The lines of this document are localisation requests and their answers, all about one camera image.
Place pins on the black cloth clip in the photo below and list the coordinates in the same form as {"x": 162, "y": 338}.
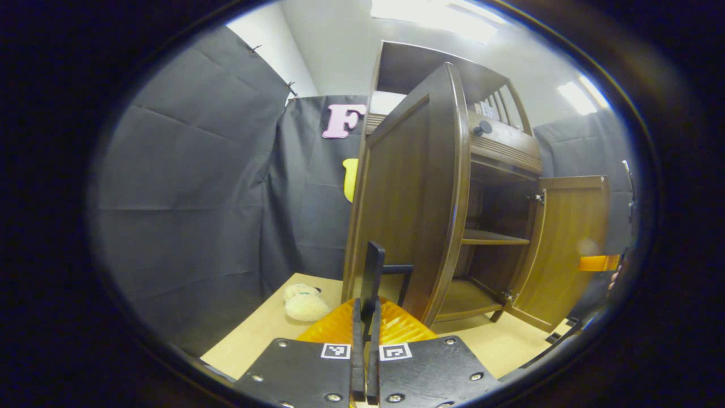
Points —
{"x": 255, "y": 48}
{"x": 291, "y": 89}

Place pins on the wooden shoe cabinet door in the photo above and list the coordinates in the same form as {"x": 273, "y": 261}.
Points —
{"x": 572, "y": 243}
{"x": 413, "y": 198}

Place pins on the black metal stand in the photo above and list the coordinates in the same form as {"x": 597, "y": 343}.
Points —
{"x": 628, "y": 192}

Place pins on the ceiling light panel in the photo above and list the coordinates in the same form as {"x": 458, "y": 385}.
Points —
{"x": 580, "y": 96}
{"x": 436, "y": 17}

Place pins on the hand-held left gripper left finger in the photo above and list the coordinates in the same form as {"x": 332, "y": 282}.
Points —
{"x": 358, "y": 374}

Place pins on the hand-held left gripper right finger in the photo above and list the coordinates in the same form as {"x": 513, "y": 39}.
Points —
{"x": 374, "y": 374}

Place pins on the cream plush toy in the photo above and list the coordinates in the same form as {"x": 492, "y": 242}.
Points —
{"x": 306, "y": 307}

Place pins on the wooden double-door shoe cabinet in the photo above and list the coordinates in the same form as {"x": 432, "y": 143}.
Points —
{"x": 498, "y": 209}

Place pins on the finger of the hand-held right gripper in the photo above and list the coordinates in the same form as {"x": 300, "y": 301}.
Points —
{"x": 597, "y": 263}

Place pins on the black backdrop cloth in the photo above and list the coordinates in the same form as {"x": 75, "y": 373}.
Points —
{"x": 187, "y": 198}

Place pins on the wooden drawer with black knob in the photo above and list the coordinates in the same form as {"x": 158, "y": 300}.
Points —
{"x": 510, "y": 147}

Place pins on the row of upright books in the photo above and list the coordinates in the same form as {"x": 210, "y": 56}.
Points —
{"x": 488, "y": 110}

